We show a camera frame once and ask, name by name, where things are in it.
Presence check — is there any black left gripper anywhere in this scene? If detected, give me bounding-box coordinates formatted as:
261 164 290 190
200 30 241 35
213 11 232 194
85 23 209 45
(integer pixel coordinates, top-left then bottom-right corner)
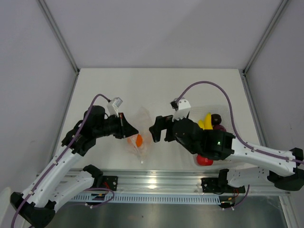
94 112 138 139

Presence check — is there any orange toy orange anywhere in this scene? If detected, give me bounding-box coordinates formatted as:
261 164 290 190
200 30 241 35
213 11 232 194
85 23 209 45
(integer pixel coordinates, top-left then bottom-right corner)
127 134 143 148

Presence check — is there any clear zip top bag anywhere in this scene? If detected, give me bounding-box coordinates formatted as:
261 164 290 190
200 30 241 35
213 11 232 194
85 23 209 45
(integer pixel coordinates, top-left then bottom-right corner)
126 107 152 164

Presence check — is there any red toy tomato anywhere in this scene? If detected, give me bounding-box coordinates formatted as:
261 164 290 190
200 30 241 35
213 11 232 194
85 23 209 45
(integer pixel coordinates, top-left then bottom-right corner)
196 155 213 166

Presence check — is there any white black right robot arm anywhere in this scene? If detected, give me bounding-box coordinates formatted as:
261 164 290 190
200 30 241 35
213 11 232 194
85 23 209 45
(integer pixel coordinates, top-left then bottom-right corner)
149 115 304 192

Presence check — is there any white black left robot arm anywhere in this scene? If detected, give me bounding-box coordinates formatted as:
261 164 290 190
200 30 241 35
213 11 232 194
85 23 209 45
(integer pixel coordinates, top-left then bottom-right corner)
10 105 138 228

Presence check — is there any white perforated plastic basket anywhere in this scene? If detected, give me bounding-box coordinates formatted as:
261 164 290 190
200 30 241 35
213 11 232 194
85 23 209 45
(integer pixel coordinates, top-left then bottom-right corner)
189 105 238 169

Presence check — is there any yellow toy banana bunch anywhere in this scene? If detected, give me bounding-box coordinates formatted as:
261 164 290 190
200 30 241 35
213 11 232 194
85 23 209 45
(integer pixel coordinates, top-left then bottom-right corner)
198 113 213 130

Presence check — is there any dark purple toy plum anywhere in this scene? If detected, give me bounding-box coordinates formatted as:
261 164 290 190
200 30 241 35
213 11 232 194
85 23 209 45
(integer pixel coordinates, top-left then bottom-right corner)
211 114 222 125

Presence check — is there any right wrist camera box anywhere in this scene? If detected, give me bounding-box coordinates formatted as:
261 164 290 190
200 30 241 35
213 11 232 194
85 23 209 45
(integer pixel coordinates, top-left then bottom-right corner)
170 97 191 121

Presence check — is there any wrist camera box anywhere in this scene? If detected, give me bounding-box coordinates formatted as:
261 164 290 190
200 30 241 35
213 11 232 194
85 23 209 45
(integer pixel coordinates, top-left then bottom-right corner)
170 97 191 121
107 97 123 117

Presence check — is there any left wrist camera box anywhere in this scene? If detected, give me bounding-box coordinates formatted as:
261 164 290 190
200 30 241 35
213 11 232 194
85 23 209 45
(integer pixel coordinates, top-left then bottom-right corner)
107 97 123 117

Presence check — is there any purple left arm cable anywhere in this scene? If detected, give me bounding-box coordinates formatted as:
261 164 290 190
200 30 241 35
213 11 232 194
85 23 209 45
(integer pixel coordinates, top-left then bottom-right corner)
11 94 112 228

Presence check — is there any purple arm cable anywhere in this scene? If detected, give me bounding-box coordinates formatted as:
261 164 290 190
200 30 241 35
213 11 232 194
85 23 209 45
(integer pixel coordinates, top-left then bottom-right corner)
178 81 304 164
11 94 112 228

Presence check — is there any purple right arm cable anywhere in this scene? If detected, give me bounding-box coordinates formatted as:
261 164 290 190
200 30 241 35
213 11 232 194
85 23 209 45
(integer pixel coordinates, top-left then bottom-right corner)
178 81 304 164

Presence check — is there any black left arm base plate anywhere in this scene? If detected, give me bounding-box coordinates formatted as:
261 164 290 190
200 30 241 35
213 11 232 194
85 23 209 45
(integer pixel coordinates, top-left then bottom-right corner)
102 176 118 191

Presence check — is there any silver aluminium front rail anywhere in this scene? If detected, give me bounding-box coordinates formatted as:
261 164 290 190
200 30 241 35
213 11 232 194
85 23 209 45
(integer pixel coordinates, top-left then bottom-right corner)
34 168 291 197

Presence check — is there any white slotted cable duct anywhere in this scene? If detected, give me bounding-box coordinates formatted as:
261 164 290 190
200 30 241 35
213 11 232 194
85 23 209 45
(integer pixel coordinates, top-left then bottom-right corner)
70 193 220 205

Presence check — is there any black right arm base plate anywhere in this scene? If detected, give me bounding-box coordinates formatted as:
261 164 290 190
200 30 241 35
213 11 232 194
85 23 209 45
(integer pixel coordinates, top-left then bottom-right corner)
201 178 246 195

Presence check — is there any left aluminium frame post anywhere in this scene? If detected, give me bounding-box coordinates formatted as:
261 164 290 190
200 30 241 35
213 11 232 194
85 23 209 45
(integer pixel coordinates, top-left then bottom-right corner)
35 0 79 74

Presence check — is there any aluminium frame post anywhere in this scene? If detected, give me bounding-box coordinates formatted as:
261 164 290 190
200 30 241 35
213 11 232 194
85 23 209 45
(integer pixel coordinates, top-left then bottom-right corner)
242 0 292 74
35 0 79 74

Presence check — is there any right aluminium frame post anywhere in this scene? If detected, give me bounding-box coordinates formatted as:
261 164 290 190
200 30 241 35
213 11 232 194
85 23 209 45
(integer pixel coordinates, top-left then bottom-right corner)
242 0 292 74

